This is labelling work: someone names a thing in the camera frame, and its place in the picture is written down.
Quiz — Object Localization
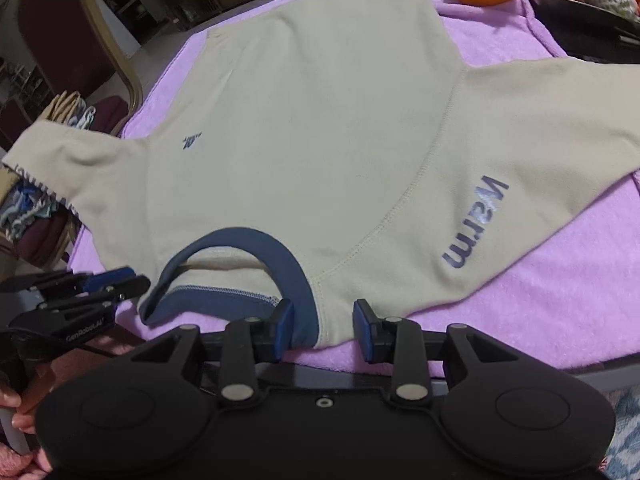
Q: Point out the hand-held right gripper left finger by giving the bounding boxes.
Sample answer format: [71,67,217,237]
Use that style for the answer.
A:
[129,299,293,407]

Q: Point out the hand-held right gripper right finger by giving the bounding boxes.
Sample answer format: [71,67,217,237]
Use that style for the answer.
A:
[352,299,521,404]

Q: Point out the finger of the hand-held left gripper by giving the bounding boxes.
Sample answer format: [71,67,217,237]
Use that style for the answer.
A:
[0,267,138,301]
[40,275,152,313]

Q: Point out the beige sweatshirt with blue collar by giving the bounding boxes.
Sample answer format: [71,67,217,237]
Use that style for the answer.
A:
[1,0,640,351]

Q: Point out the person's left forearm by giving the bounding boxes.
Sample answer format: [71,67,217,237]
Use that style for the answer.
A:
[47,342,138,378]

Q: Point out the person's left hand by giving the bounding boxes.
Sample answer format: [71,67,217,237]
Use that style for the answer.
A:
[0,357,56,434]

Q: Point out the light blue folded garment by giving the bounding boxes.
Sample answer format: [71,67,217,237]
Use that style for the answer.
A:
[0,182,56,241]

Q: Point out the white folded garment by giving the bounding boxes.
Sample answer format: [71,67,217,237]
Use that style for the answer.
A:
[70,105,97,128]

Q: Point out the tan folded garment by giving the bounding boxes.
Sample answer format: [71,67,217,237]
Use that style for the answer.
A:
[0,91,91,211]

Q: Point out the blue white patterned cloth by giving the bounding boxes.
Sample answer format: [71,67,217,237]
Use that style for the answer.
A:
[597,390,640,480]

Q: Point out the metal fruit tray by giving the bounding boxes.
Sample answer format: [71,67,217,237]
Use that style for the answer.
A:
[525,0,640,36]

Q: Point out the maroon chair with gold frame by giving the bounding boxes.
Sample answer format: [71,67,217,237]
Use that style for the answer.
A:
[17,0,146,261]

